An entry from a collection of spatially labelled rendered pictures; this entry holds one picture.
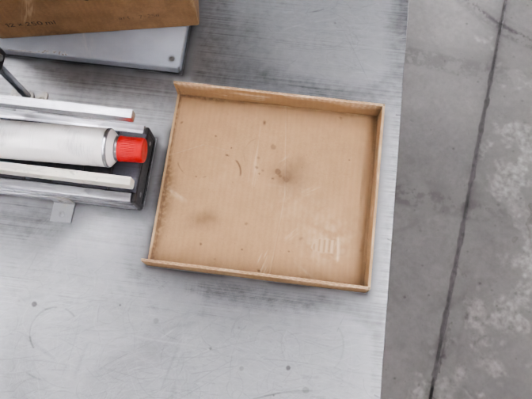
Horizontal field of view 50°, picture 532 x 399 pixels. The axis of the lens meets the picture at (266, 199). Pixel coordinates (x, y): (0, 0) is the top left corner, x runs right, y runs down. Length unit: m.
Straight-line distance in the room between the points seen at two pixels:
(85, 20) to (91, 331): 0.44
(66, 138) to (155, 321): 0.26
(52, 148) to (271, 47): 0.35
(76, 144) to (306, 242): 0.33
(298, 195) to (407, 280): 0.90
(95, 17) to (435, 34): 1.27
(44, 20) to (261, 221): 0.42
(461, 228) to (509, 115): 0.39
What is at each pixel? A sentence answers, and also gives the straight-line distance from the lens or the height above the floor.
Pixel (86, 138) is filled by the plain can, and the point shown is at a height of 0.93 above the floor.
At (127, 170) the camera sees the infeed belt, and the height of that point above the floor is 0.88.
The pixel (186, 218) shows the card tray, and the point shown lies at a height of 0.83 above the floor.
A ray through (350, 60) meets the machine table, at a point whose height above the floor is 0.83.
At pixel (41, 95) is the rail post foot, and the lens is 0.93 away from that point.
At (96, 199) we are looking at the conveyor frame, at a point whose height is 0.86.
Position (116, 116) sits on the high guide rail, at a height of 0.96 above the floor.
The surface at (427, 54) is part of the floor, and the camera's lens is 1.91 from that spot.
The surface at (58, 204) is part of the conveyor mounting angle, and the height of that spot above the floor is 0.83.
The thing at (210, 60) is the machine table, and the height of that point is 0.83.
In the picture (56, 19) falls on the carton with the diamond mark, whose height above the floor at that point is 0.89.
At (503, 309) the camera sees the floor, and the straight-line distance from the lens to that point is 1.73.
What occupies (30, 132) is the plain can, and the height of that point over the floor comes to 0.93.
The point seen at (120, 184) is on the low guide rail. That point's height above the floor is 0.91.
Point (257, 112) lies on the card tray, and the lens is 0.85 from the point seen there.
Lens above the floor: 1.61
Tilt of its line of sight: 75 degrees down
